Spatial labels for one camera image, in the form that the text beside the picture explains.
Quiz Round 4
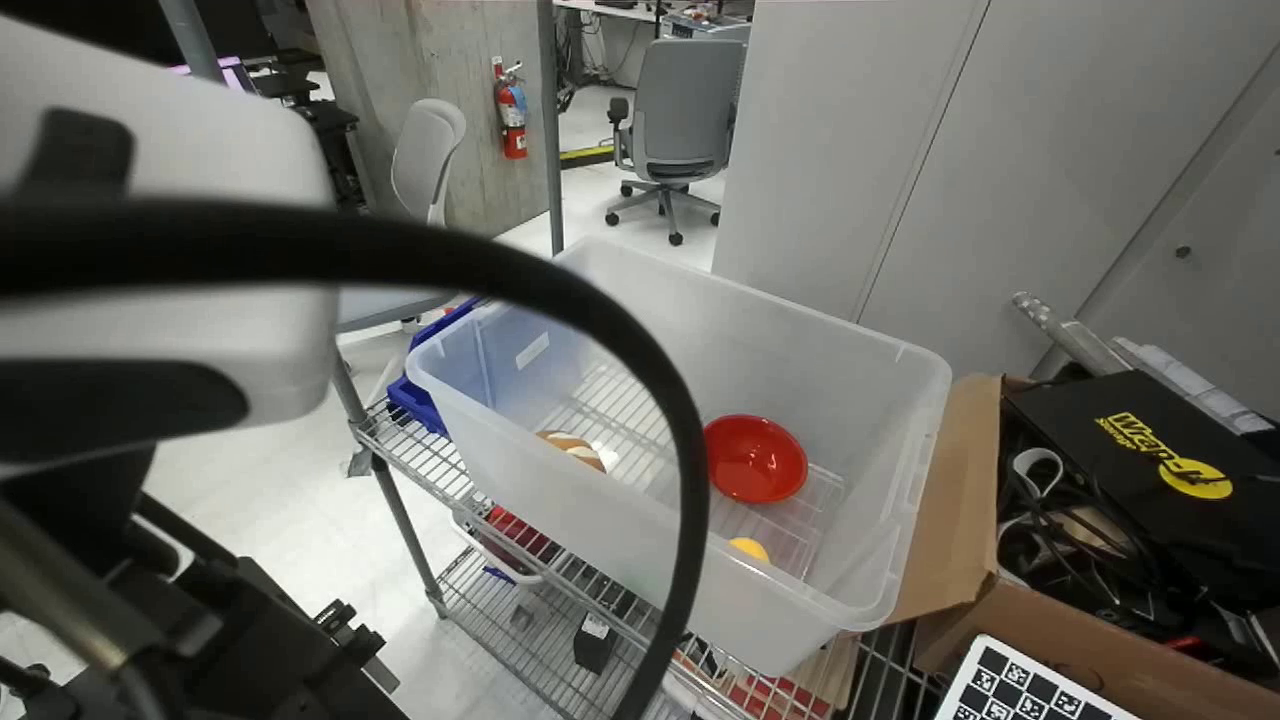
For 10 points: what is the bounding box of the blue plastic tray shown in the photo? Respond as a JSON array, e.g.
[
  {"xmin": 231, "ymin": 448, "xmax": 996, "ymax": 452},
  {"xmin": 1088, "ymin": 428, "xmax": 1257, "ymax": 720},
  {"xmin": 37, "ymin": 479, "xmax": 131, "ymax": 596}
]
[{"xmin": 385, "ymin": 296, "xmax": 480, "ymax": 439}]

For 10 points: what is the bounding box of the grey rolling office chair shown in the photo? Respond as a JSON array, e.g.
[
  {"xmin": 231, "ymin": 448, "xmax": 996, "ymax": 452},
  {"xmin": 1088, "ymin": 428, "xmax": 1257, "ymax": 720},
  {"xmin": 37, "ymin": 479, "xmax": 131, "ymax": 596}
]
[{"xmin": 605, "ymin": 34, "xmax": 750, "ymax": 249}]

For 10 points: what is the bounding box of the grey storage cabinet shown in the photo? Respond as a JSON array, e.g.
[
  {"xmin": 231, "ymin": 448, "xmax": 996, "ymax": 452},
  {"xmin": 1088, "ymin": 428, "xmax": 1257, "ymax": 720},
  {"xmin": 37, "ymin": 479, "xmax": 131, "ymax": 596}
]
[{"xmin": 711, "ymin": 0, "xmax": 1280, "ymax": 410}]

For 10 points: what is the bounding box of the red item lower shelf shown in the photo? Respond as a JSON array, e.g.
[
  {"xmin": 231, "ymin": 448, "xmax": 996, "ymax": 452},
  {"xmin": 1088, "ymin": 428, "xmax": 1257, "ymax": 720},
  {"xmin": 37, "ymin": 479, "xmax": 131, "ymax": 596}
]
[{"xmin": 484, "ymin": 502, "xmax": 559, "ymax": 573}]

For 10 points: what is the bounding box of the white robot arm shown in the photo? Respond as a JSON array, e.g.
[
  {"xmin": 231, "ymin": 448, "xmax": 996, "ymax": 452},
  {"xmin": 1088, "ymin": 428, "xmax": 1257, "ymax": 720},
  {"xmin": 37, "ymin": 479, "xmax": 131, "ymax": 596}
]
[{"xmin": 0, "ymin": 14, "xmax": 337, "ymax": 475}]

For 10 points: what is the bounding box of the brown cardboard box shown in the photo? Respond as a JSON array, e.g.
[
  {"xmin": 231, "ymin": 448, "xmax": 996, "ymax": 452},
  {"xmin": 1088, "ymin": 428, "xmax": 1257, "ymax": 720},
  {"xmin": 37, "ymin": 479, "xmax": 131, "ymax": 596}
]
[{"xmin": 890, "ymin": 377, "xmax": 1280, "ymax": 720}]

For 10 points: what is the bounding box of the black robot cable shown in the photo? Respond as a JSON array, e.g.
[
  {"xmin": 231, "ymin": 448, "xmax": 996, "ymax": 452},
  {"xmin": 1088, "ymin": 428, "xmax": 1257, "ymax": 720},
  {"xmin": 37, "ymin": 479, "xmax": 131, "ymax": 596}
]
[{"xmin": 0, "ymin": 195, "xmax": 711, "ymax": 720}]

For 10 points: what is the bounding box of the red fire extinguisher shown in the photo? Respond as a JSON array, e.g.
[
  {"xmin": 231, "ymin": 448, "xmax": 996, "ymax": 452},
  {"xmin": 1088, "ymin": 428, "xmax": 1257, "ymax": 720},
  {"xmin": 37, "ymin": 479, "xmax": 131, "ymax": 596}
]
[{"xmin": 491, "ymin": 56, "xmax": 529, "ymax": 158}]

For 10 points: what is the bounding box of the black white calibration board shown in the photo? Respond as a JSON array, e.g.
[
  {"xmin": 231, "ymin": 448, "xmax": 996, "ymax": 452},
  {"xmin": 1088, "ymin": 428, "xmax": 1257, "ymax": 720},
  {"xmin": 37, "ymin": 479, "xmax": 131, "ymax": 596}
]
[{"xmin": 933, "ymin": 635, "xmax": 1142, "ymax": 720}]

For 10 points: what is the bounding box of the metal wire rack cart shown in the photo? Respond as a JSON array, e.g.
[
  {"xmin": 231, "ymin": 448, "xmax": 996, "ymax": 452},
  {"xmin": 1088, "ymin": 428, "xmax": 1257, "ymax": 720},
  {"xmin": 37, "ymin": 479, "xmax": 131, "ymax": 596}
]
[{"xmin": 337, "ymin": 366, "xmax": 941, "ymax": 720}]

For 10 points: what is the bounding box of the bread roll plushie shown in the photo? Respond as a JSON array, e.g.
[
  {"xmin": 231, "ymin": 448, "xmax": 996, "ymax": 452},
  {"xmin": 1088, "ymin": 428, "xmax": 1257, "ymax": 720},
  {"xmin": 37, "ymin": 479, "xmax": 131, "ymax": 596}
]
[{"xmin": 539, "ymin": 433, "xmax": 610, "ymax": 475}]

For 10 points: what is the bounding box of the white mesh office chair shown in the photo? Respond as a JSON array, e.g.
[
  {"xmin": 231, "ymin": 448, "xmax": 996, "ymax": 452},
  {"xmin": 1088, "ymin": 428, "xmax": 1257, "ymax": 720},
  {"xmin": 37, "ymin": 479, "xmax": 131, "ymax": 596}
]
[{"xmin": 393, "ymin": 101, "xmax": 467, "ymax": 224}]

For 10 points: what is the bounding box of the black bag yellow logo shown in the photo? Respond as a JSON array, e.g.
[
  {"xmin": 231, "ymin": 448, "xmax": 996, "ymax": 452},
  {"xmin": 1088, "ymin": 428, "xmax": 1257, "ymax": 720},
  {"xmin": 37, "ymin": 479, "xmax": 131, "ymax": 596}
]
[{"xmin": 1019, "ymin": 370, "xmax": 1280, "ymax": 581}]

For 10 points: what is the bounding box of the small yellow ball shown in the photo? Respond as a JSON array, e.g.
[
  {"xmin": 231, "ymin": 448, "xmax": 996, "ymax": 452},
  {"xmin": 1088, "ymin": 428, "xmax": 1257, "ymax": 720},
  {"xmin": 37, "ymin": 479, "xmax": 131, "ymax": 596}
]
[{"xmin": 730, "ymin": 536, "xmax": 773, "ymax": 564}]

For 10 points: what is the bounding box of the grey metal pole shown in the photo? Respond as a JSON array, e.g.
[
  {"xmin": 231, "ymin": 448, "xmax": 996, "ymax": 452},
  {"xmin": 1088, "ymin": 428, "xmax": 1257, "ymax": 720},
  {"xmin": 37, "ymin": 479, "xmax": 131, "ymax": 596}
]
[{"xmin": 537, "ymin": 0, "xmax": 566, "ymax": 257}]

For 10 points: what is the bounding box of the red plastic bowl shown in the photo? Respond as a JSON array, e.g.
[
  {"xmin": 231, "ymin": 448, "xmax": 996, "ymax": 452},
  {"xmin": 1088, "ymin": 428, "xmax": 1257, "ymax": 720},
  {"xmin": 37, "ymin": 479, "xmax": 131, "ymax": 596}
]
[{"xmin": 704, "ymin": 417, "xmax": 808, "ymax": 502}]

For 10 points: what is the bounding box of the clear plastic storage bin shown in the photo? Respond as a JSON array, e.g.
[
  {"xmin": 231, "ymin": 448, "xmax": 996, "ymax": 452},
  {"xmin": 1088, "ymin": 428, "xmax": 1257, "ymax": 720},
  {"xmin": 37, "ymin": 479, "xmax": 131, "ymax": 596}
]
[{"xmin": 404, "ymin": 243, "xmax": 953, "ymax": 670}]

